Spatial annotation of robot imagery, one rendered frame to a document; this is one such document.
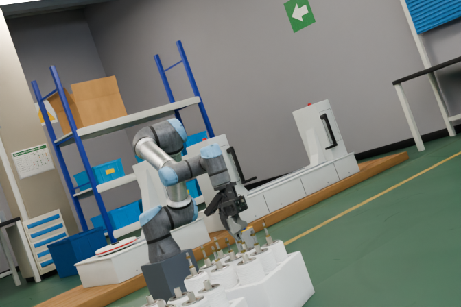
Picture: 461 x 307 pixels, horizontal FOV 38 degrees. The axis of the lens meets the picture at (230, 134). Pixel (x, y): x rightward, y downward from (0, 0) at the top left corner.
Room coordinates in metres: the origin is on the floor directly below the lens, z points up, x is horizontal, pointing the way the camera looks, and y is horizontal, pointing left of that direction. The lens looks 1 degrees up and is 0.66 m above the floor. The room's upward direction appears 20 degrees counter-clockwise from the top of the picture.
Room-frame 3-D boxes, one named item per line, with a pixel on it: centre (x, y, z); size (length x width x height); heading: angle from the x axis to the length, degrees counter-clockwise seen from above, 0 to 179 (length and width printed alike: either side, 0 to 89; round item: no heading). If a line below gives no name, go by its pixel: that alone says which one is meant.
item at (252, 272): (2.50, 0.10, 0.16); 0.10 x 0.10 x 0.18
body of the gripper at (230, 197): (2.48, 0.09, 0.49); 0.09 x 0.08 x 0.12; 52
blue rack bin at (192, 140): (8.59, 0.58, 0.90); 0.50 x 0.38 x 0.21; 41
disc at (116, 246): (4.76, 1.03, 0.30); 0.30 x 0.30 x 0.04
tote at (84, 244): (7.04, 1.89, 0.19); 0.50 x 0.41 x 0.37; 45
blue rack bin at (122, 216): (7.75, 1.56, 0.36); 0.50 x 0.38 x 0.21; 41
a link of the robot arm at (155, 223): (3.08, 0.46, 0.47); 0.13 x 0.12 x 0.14; 112
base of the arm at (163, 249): (3.08, 0.47, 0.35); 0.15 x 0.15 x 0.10
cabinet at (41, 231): (7.90, 2.52, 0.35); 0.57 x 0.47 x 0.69; 40
